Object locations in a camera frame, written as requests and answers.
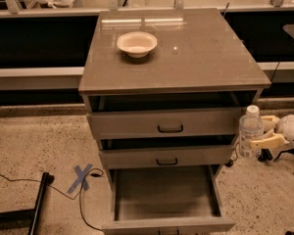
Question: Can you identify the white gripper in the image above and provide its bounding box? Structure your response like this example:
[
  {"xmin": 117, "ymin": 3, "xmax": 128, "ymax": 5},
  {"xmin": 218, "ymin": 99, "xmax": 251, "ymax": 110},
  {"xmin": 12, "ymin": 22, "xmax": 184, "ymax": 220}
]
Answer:
[{"xmin": 250, "ymin": 115, "xmax": 294, "ymax": 149}]

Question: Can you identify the clear plastic water bottle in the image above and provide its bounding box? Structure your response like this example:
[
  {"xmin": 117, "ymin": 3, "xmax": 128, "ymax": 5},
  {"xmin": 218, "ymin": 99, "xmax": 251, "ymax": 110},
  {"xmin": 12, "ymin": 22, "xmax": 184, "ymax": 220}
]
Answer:
[{"xmin": 239, "ymin": 105, "xmax": 264, "ymax": 158}]

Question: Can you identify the top grey drawer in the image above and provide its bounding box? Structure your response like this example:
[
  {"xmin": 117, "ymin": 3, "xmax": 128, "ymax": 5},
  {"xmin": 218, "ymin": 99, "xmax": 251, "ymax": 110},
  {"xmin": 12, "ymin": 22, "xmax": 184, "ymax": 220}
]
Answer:
[{"xmin": 86, "ymin": 108, "xmax": 242, "ymax": 140}]

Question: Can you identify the grey drawer cabinet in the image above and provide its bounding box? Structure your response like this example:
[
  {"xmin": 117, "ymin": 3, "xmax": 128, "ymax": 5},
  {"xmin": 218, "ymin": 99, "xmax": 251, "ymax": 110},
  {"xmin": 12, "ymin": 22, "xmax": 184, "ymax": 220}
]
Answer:
[{"xmin": 77, "ymin": 7, "xmax": 272, "ymax": 235}]

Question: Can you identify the bottom grey open drawer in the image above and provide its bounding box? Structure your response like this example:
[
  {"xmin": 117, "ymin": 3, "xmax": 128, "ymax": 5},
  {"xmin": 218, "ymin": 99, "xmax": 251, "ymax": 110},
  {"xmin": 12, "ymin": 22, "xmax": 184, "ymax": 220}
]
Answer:
[{"xmin": 102, "ymin": 165, "xmax": 235, "ymax": 235}]

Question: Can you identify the middle grey drawer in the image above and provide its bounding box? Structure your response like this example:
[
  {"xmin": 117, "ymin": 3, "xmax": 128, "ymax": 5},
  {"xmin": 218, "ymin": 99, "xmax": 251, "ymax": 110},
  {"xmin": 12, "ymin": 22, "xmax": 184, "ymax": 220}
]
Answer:
[{"xmin": 99, "ymin": 145, "xmax": 234, "ymax": 169}]

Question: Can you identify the black metal stand right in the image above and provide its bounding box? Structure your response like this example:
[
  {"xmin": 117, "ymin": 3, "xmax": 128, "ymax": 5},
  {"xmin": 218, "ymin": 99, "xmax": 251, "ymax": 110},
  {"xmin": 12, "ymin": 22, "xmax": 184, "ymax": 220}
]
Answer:
[{"xmin": 258, "ymin": 149, "xmax": 272, "ymax": 162}]

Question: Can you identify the black metal stand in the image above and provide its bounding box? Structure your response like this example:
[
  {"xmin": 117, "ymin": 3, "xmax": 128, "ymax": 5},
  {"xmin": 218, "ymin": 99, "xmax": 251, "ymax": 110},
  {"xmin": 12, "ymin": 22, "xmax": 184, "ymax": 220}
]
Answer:
[
  {"xmin": 258, "ymin": 149, "xmax": 272, "ymax": 162},
  {"xmin": 0, "ymin": 172, "xmax": 54, "ymax": 235}
]

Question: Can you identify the white paper bowl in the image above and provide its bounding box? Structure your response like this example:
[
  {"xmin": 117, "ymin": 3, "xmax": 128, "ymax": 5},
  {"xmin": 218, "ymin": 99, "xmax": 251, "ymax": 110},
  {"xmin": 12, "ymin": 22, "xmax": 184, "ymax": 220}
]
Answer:
[{"xmin": 117, "ymin": 31, "xmax": 158, "ymax": 58}]

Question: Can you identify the blue tape cross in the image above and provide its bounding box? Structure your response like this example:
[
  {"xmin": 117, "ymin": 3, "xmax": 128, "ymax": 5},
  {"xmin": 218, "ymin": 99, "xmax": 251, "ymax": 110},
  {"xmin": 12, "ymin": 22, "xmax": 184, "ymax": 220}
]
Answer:
[{"xmin": 68, "ymin": 164, "xmax": 92, "ymax": 194}]

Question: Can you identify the black metal stand left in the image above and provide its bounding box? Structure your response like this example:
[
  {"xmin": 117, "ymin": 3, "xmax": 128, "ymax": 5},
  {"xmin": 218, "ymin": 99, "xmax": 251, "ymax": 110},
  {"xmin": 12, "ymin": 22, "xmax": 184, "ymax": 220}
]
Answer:
[{"xmin": 0, "ymin": 172, "xmax": 54, "ymax": 235}]

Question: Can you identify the black floor cable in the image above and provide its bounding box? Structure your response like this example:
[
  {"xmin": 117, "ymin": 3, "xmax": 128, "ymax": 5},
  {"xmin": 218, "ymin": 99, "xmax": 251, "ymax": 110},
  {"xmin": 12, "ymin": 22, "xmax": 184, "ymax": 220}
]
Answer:
[{"xmin": 0, "ymin": 166, "xmax": 106, "ymax": 232}]

